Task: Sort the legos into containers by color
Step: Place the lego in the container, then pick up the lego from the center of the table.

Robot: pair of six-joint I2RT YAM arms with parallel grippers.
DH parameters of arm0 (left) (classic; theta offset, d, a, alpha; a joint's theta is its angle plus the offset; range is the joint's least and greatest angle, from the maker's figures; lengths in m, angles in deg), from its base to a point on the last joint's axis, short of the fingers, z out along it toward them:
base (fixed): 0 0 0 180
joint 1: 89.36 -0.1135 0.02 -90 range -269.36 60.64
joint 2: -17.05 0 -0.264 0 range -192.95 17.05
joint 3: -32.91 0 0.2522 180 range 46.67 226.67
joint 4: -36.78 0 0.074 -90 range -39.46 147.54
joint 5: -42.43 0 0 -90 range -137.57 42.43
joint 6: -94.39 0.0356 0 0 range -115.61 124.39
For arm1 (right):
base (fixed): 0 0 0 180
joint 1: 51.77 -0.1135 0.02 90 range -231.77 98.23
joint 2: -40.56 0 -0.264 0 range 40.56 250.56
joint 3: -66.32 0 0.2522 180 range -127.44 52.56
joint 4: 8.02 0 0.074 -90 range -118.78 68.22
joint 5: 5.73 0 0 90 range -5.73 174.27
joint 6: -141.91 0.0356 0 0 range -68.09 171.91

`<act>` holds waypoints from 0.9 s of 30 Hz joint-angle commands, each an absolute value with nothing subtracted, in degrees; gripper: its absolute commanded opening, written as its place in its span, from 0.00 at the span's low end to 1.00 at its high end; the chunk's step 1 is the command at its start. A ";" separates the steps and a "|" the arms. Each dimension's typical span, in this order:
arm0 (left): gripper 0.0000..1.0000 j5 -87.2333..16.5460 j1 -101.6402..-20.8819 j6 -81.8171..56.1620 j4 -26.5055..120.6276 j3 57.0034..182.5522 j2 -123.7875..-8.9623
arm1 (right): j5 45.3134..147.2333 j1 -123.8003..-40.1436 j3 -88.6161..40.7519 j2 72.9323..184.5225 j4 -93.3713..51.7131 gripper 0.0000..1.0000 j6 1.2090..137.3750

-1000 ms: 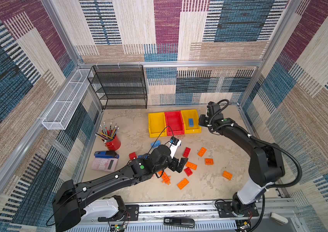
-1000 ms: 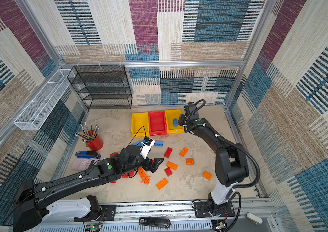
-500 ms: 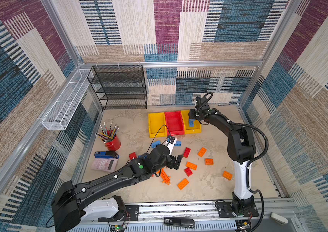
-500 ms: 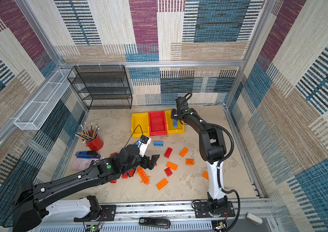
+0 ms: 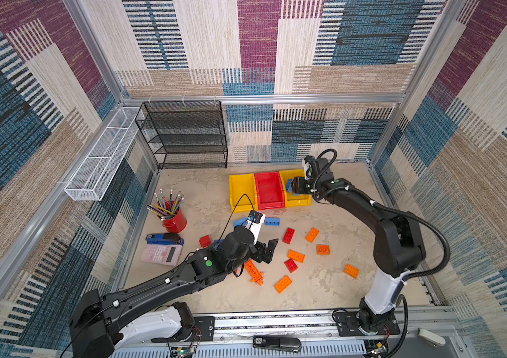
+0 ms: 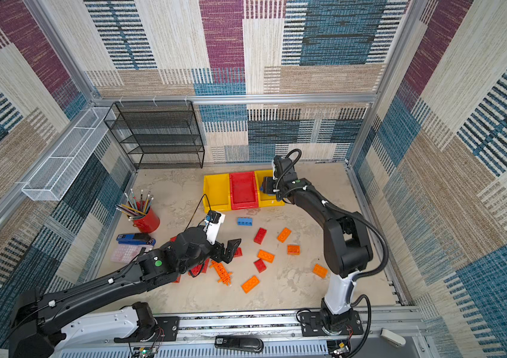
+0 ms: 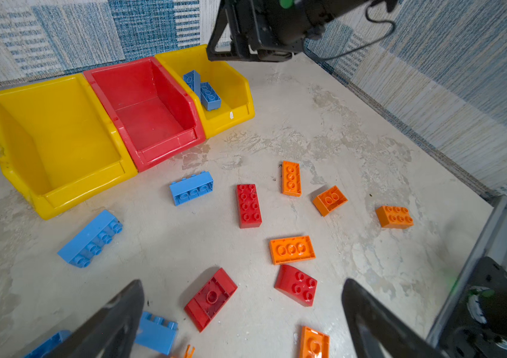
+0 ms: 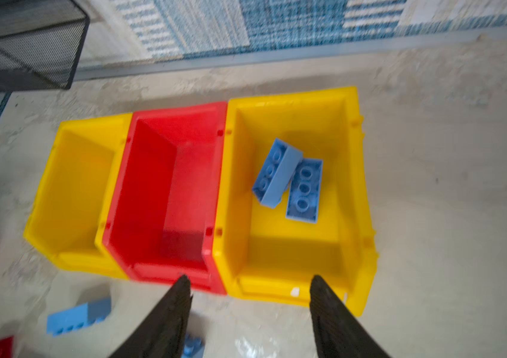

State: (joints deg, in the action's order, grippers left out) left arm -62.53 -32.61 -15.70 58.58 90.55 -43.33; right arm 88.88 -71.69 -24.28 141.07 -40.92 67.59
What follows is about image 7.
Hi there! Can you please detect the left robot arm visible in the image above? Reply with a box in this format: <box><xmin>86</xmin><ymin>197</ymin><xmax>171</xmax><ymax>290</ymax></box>
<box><xmin>49</xmin><ymin>279</ymin><xmax>507</xmax><ymax>357</ymax></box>

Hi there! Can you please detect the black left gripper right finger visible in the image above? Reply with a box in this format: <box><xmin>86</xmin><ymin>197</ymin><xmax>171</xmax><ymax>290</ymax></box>
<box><xmin>341</xmin><ymin>278</ymin><xmax>442</xmax><ymax>357</ymax></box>

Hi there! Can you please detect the left yellow plastic bin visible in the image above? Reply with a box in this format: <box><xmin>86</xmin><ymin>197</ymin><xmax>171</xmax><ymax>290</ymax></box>
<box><xmin>0</xmin><ymin>74</ymin><xmax>138</xmax><ymax>220</ymax></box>

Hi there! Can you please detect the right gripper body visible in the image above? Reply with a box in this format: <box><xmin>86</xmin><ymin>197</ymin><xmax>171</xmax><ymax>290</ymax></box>
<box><xmin>207</xmin><ymin>0</ymin><xmax>312</xmax><ymax>62</ymax></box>

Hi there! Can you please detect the blue lego brick small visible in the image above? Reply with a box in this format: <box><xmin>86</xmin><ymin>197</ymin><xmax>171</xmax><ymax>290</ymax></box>
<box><xmin>135</xmin><ymin>311</ymin><xmax>178</xmax><ymax>355</ymax></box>

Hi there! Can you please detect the right yellow plastic bin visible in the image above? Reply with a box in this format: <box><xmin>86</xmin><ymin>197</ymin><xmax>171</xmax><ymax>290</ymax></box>
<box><xmin>155</xmin><ymin>45</ymin><xmax>255</xmax><ymax>138</ymax></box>

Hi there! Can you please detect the orange lego lattice piece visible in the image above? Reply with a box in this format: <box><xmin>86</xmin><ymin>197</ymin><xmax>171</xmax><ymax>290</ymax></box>
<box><xmin>182</xmin><ymin>345</ymin><xmax>195</xmax><ymax>358</ymax></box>

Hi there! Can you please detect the orange lego brick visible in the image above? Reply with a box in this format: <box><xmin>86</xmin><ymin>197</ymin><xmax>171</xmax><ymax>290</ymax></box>
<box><xmin>282</xmin><ymin>161</ymin><xmax>302</xmax><ymax>197</ymax></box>
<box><xmin>299</xmin><ymin>326</ymin><xmax>330</xmax><ymax>358</ymax></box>
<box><xmin>269</xmin><ymin>236</ymin><xmax>316</xmax><ymax>265</ymax></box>
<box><xmin>313</xmin><ymin>186</ymin><xmax>347</xmax><ymax>216</ymax></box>
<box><xmin>376</xmin><ymin>206</ymin><xmax>414</xmax><ymax>229</ymax></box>

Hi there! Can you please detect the red curved lego brick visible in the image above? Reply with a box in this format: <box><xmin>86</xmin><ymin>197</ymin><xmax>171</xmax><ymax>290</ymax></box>
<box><xmin>184</xmin><ymin>268</ymin><xmax>238</xmax><ymax>333</ymax></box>

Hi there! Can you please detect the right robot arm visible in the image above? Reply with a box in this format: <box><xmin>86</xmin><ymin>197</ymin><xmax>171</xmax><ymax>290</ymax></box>
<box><xmin>207</xmin><ymin>0</ymin><xmax>397</xmax><ymax>63</ymax></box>

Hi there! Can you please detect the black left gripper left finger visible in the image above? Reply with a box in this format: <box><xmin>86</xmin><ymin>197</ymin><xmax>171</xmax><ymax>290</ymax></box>
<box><xmin>47</xmin><ymin>279</ymin><xmax>144</xmax><ymax>357</ymax></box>

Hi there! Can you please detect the yellow plastic bin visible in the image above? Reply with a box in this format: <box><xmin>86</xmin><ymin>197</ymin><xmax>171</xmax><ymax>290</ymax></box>
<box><xmin>0</xmin><ymin>74</ymin><xmax>138</xmax><ymax>220</ymax></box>
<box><xmin>155</xmin><ymin>45</ymin><xmax>255</xmax><ymax>138</ymax></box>

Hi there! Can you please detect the red plastic bin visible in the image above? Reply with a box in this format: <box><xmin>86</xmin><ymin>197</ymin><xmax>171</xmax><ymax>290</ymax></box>
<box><xmin>83</xmin><ymin>57</ymin><xmax>206</xmax><ymax>172</ymax></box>

